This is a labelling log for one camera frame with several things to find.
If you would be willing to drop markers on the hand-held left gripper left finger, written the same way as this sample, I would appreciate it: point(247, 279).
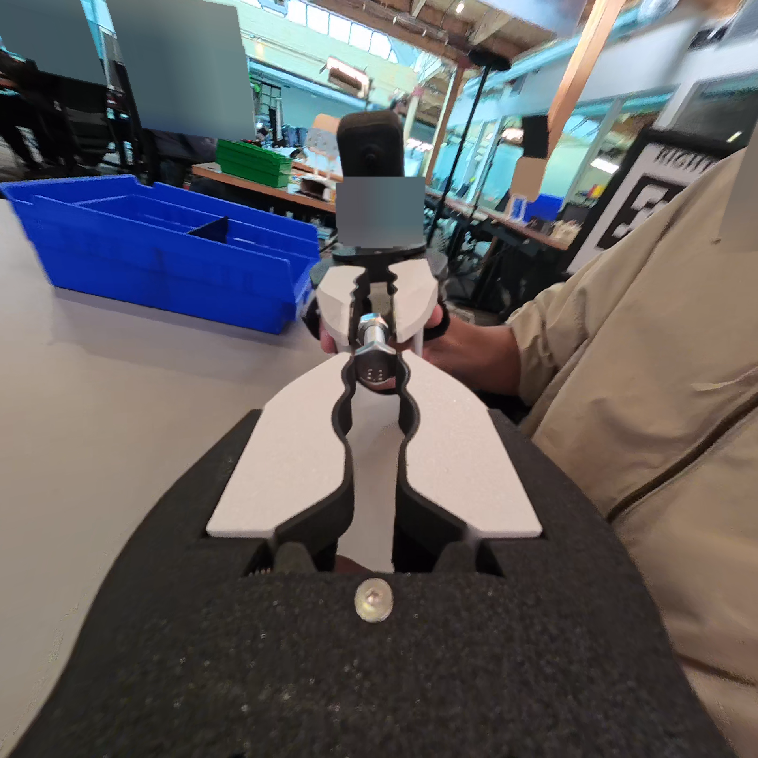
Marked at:
point(284, 474)

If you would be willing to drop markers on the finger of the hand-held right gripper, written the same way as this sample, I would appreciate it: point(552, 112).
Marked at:
point(415, 296)
point(335, 302)

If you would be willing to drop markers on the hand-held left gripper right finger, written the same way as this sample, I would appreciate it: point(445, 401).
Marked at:
point(468, 474)

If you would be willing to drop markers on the steel hex bolt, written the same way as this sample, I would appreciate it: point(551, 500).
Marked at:
point(377, 370)

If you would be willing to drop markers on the blue bin with black divider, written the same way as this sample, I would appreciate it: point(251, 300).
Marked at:
point(178, 267)

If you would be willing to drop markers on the person's right hand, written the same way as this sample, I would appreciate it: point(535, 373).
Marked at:
point(438, 338)

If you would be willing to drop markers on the small background instruction board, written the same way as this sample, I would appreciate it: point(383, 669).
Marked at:
point(322, 136)

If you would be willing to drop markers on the wooden side table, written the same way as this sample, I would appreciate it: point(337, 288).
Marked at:
point(278, 198)

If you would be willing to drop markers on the green crate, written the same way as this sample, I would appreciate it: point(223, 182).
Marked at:
point(255, 164)

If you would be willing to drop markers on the black floor lamp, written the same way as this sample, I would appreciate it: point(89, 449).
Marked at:
point(488, 59)

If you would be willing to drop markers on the printed tag sign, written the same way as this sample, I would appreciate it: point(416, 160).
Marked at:
point(646, 201)

